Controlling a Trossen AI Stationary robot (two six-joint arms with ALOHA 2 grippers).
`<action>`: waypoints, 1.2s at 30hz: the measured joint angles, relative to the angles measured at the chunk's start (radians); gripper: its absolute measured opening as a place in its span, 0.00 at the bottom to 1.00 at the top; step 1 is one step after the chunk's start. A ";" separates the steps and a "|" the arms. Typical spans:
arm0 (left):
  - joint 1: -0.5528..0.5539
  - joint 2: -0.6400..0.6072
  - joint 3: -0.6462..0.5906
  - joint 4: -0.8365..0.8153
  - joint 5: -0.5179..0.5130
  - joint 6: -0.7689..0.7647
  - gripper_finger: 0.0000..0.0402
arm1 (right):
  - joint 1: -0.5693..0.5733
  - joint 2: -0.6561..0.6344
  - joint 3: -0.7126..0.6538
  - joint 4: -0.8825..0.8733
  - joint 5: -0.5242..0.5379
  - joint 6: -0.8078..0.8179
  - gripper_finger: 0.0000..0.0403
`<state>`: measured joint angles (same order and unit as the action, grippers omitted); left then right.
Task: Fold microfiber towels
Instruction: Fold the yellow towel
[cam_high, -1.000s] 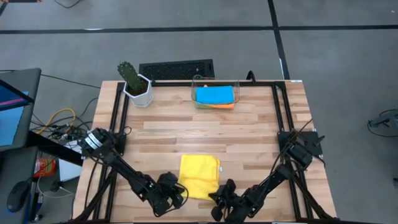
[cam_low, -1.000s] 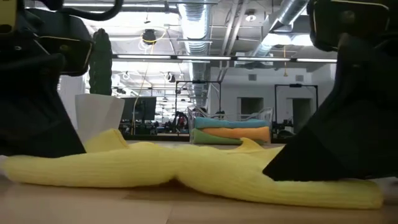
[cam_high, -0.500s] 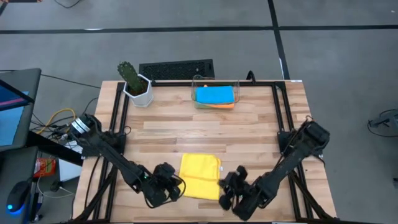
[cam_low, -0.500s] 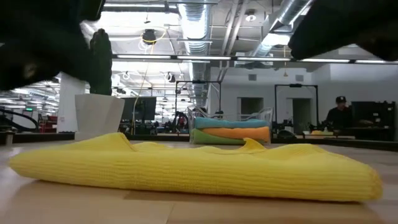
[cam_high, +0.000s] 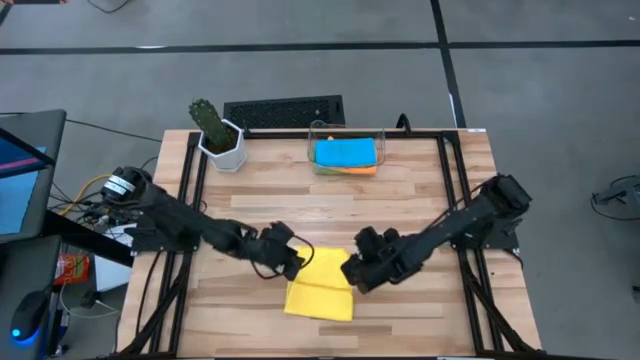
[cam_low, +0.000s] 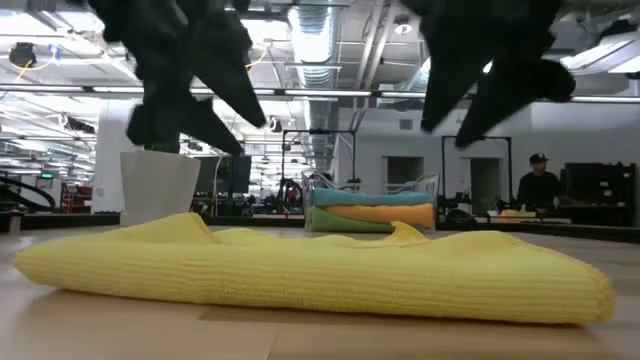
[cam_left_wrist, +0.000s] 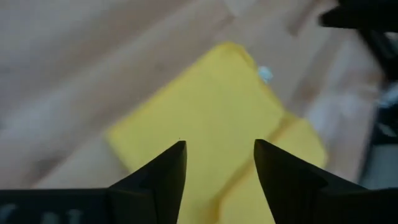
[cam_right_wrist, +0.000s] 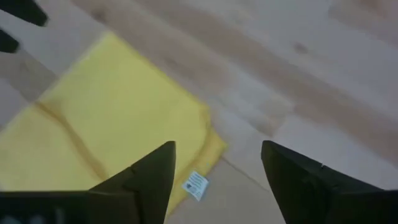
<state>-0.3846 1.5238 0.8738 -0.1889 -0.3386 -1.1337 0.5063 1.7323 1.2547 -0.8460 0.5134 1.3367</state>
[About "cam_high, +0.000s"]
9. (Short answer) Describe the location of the clear plastic bin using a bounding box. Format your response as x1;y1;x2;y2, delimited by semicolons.
307;119;387;176

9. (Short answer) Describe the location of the tall green cactus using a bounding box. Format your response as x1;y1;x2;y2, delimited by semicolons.
187;97;236;151

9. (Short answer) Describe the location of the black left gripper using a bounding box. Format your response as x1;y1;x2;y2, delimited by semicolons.
244;234;307;281

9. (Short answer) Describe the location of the dark monitor blue screen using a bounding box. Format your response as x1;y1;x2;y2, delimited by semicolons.
0;108;68;245

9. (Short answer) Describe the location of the black keyboard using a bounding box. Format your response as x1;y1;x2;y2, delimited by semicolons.
223;94;346;130

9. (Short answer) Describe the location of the white plant pot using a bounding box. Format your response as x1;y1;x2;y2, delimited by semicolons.
197;118;248;174

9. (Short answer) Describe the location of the blue microfiber towel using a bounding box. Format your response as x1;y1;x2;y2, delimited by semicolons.
314;137;378;169

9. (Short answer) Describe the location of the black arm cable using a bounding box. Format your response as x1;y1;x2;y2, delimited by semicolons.
249;234;316;280
432;182;486;229

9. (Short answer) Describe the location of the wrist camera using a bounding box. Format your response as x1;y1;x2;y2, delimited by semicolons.
267;221;296;244
354;226;384;251

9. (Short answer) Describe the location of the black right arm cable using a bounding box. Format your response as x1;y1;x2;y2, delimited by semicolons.
432;182;486;229

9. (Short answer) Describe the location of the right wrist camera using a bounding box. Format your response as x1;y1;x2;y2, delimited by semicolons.
354;226;384;251

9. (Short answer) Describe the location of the black computer mouse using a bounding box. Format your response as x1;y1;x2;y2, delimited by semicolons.
8;289;49;344

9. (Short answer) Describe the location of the yellow microfiber towel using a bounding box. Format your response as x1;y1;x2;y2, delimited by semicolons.
283;245;355;323

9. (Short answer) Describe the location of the orange snack packet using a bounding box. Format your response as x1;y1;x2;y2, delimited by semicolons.
53;253;92;286

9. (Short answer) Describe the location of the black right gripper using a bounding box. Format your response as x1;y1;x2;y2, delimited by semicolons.
340;244;409;295

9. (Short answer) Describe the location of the orange microfiber towel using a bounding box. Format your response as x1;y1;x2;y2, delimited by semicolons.
319;134;379;176

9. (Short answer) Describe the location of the yellow cable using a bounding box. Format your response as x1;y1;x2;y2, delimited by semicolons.
58;173;114;217

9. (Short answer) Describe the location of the white box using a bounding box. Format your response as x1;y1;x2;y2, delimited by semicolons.
93;224;134;293

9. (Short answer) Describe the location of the white cable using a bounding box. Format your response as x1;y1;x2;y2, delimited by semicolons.
58;282;121;320

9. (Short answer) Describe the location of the black cable tangle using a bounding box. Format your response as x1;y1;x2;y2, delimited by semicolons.
49;155;159;227

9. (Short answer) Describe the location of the dark grey desk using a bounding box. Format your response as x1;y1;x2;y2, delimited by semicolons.
0;234;62;360

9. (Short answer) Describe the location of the thin black floor cable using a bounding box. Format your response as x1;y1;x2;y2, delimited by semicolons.
64;117;164;144

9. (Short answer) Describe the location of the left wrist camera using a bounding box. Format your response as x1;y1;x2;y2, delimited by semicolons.
267;221;296;244

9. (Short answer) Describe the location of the black diagonal frame brace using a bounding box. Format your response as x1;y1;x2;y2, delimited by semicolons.
117;249;194;357
457;249;539;357

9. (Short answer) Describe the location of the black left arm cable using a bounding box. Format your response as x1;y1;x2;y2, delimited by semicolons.
249;234;316;280

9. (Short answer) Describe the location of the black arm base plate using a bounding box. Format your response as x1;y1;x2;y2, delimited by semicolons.
130;219;201;253
447;214;524;252

